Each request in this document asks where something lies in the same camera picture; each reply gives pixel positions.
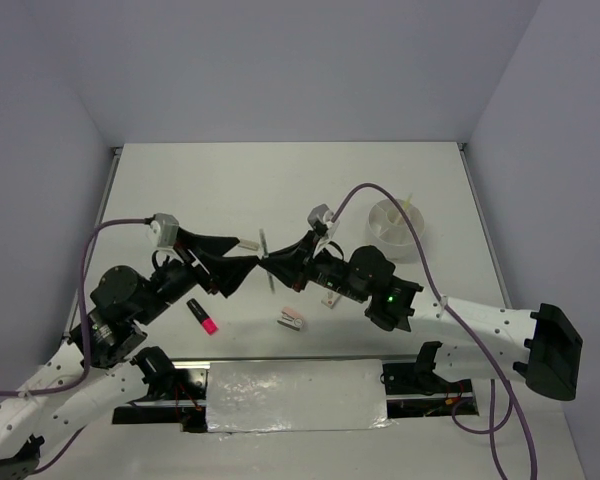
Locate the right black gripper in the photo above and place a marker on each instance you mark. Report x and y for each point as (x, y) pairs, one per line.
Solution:
(291, 265)

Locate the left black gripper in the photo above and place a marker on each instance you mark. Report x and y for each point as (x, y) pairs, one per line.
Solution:
(226, 271)

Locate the silver green pen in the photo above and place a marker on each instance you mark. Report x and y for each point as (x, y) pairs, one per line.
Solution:
(265, 255)

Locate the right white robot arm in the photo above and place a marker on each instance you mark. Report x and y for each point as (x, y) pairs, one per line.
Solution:
(460, 339)

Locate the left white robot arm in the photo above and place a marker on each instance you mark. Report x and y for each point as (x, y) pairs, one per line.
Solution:
(104, 363)

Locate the beige eraser block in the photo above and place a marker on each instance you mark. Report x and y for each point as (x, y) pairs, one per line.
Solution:
(249, 245)

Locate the white red small box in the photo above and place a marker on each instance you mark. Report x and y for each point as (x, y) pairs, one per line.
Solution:
(330, 299)

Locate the pink black highlighter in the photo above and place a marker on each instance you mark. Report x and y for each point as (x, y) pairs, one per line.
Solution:
(203, 318)

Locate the white round divided container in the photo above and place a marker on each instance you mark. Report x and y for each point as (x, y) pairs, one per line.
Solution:
(387, 231)

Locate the silver foil cover plate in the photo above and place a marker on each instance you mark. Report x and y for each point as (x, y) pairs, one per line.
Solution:
(295, 396)

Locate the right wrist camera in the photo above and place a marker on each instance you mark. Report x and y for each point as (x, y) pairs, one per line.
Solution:
(322, 221)

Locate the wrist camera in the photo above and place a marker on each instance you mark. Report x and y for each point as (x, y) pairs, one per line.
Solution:
(162, 231)
(322, 221)

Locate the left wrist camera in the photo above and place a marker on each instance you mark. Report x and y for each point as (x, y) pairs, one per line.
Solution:
(162, 231)

